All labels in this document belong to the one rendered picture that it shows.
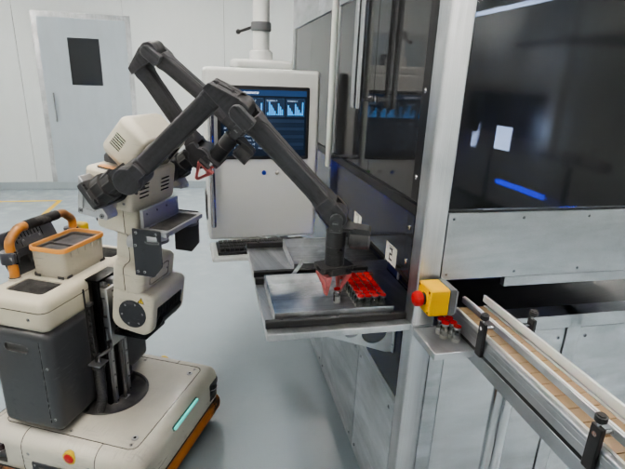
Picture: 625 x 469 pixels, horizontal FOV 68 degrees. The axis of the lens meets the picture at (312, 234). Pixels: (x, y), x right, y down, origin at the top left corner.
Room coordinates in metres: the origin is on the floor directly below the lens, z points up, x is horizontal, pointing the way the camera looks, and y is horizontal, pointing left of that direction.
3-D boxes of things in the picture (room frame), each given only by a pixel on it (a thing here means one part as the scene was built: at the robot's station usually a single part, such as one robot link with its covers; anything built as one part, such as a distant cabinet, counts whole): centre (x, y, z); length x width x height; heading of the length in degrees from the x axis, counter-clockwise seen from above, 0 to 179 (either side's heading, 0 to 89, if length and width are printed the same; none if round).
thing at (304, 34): (2.86, 0.09, 1.51); 0.48 x 0.01 x 0.59; 13
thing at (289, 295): (1.28, -0.04, 0.90); 0.34 x 0.26 x 0.04; 103
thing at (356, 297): (1.30, -0.13, 0.90); 0.18 x 0.02 x 0.05; 13
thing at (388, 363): (2.16, -0.05, 0.73); 1.98 x 0.01 x 0.25; 13
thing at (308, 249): (1.64, -0.08, 0.90); 0.34 x 0.26 x 0.04; 103
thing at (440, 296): (1.09, -0.32, 1.00); 0.08 x 0.07 x 0.07; 103
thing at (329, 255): (1.27, -0.07, 1.02); 0.10 x 0.07 x 0.07; 118
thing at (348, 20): (1.85, -0.14, 1.51); 0.47 x 0.01 x 0.59; 13
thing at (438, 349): (1.08, -0.37, 0.87); 0.14 x 0.13 x 0.02; 103
